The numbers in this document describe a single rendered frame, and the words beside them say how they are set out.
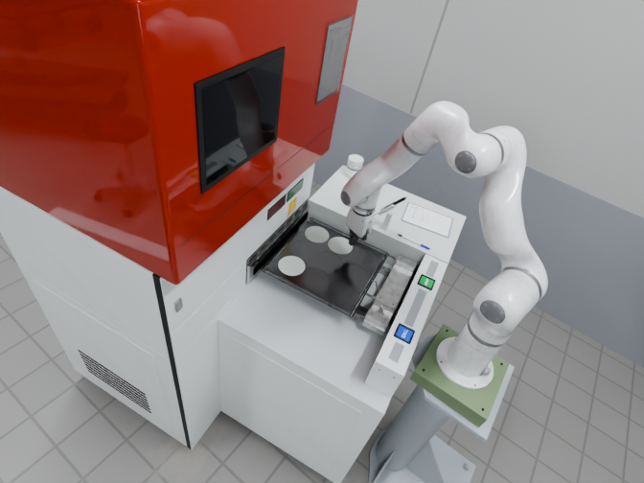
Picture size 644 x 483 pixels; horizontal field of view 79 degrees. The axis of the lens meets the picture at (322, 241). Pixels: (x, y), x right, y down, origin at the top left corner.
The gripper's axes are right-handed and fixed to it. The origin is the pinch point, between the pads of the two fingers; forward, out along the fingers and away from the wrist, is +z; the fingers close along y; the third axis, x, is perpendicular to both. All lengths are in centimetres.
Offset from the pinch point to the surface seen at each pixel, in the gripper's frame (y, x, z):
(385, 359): -43.5, 23.9, 2.0
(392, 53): 106, -117, -23
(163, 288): -5, 73, -20
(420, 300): -33.4, -3.3, 2.4
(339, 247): 4.8, 1.1, 8.0
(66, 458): 24, 117, 98
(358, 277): -11.2, 4.6, 8.0
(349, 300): -17.7, 15.0, 8.1
